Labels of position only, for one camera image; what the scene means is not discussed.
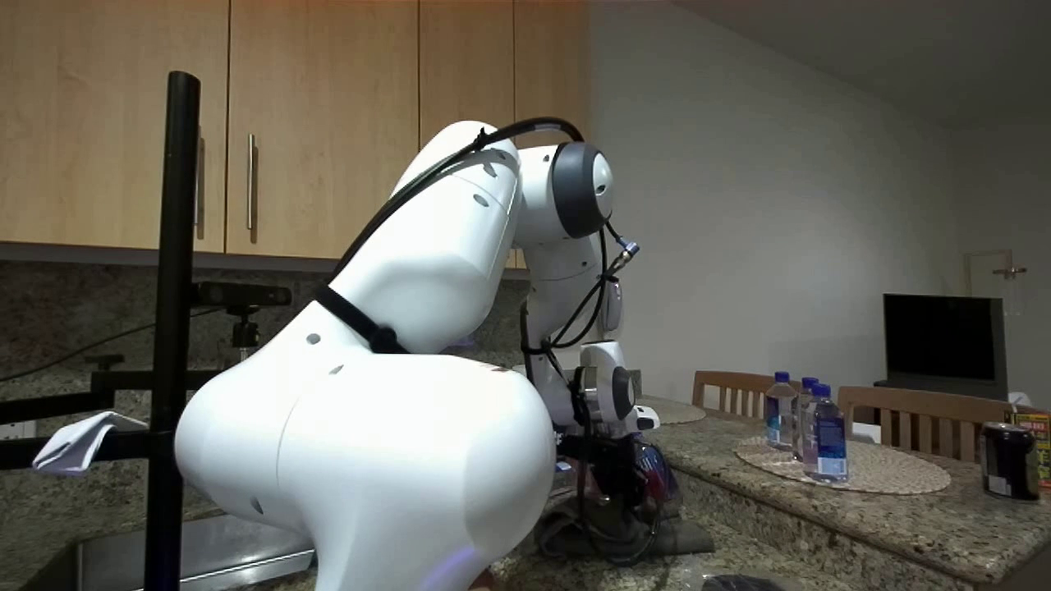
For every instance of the black can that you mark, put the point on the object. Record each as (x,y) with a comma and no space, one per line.
(1005,459)

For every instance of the black pole stand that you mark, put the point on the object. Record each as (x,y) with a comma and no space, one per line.
(174,272)

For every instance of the stainless steel sink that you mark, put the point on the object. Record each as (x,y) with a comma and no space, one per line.
(217,547)

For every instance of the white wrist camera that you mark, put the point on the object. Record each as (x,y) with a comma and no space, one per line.
(645,419)

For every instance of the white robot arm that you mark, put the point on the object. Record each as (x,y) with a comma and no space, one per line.
(363,471)

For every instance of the clear water bottle blue label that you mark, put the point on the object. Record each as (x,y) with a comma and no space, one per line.
(805,420)
(830,443)
(779,413)

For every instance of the wooden upper cabinet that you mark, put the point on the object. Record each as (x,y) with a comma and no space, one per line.
(101,131)

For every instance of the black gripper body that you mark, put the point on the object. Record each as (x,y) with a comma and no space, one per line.
(612,459)

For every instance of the round woven placemat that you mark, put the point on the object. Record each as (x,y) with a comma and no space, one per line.
(679,413)
(898,473)

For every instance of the white crumpled paper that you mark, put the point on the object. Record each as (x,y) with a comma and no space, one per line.
(85,436)

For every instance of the flat screen monitor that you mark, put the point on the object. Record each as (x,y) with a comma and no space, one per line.
(942,340)

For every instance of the colourful snack package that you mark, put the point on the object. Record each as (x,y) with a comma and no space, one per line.
(1038,446)

